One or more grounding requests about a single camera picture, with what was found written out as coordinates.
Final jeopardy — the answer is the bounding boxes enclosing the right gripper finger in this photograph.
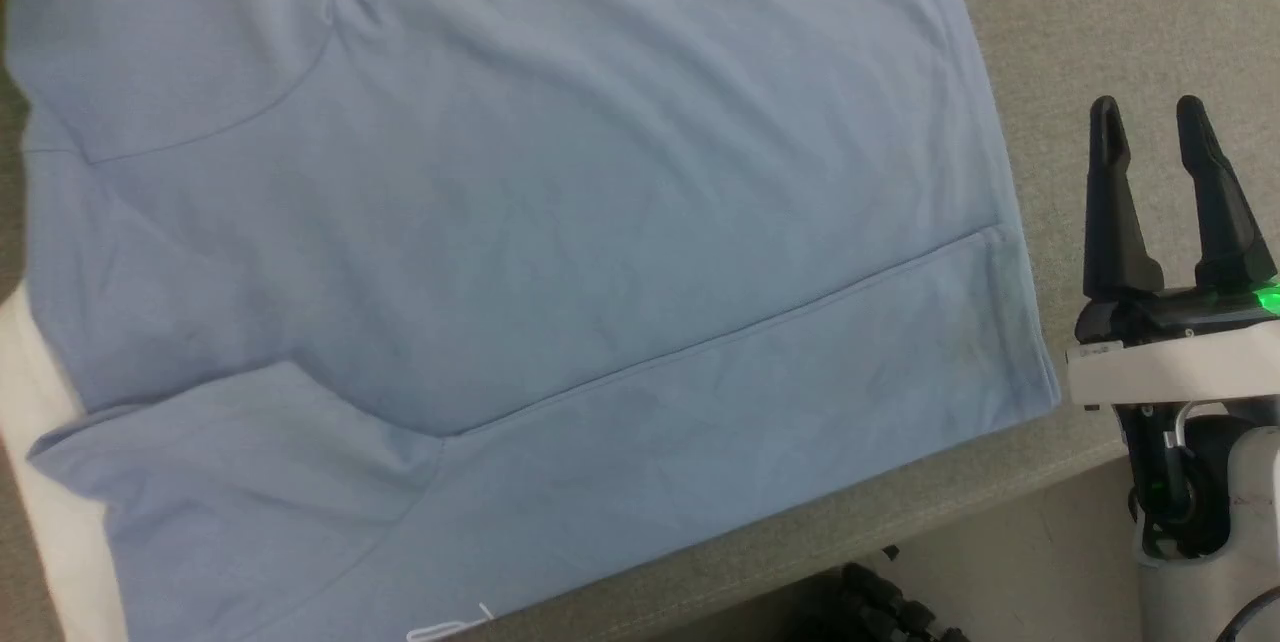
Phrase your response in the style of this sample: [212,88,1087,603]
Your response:
[1083,95,1167,301]
[1175,95,1280,292]

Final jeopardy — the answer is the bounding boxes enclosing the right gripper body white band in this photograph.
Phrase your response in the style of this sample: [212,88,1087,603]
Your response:
[1065,285,1280,411]

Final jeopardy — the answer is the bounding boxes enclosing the light blue polo shirt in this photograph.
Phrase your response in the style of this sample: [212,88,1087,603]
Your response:
[0,0,1063,642]

